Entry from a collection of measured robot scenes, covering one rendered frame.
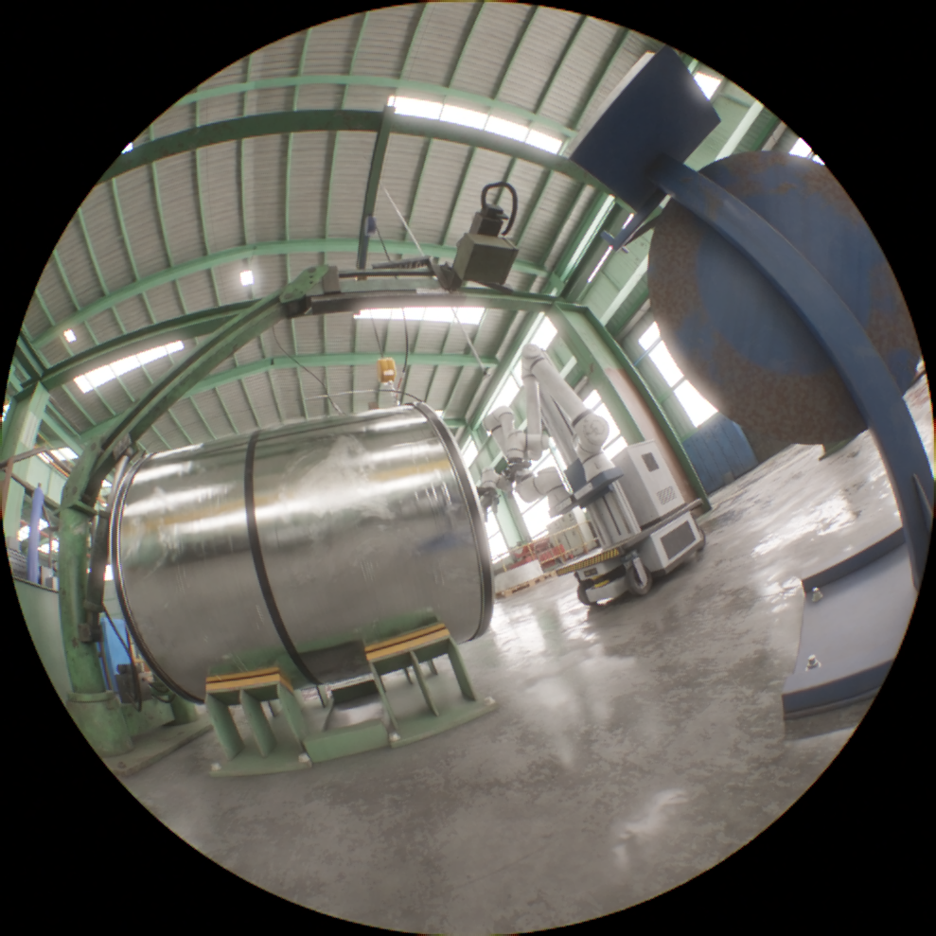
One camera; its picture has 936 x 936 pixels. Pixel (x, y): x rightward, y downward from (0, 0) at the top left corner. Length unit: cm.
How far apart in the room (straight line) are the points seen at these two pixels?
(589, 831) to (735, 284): 96
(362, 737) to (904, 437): 140
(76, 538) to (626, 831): 190
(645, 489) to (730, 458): 846
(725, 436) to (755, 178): 977
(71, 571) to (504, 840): 168
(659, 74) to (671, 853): 117
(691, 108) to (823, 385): 64
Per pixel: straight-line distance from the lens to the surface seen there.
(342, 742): 113
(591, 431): 174
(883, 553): 98
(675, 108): 89
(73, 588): 173
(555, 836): 57
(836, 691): 59
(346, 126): 335
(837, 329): 66
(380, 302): 161
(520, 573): 723
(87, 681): 170
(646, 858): 49
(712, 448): 1065
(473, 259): 135
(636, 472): 214
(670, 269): 85
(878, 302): 80
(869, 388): 66
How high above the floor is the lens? 40
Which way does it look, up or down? 20 degrees up
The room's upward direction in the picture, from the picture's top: 21 degrees counter-clockwise
